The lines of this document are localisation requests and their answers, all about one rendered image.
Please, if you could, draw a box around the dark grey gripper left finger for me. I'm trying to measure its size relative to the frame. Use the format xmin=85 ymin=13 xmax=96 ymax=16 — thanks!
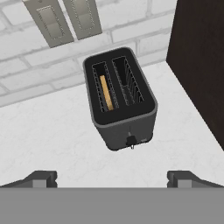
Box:
xmin=0 ymin=170 xmax=59 ymax=189

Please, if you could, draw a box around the black toaster lever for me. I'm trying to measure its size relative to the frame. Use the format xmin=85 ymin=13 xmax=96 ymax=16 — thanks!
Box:
xmin=125 ymin=132 xmax=137 ymax=151

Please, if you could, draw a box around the black two-slot toaster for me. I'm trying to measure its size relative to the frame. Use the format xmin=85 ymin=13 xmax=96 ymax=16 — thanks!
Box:
xmin=82 ymin=46 xmax=159 ymax=152

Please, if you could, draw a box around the dark brown cabinet panel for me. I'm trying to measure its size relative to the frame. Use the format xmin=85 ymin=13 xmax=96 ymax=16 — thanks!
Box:
xmin=165 ymin=0 xmax=224 ymax=152

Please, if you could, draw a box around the grey wall outlet plate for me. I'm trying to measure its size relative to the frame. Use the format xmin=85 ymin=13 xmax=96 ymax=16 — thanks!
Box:
xmin=22 ymin=0 xmax=75 ymax=49
xmin=62 ymin=0 xmax=103 ymax=41

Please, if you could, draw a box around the golden bread slice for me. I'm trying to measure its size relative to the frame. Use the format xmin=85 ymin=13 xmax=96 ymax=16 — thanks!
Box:
xmin=99 ymin=74 xmax=116 ymax=112

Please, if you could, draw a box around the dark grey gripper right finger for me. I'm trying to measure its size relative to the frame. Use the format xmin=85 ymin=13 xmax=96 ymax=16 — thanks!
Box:
xmin=166 ymin=170 xmax=224 ymax=189

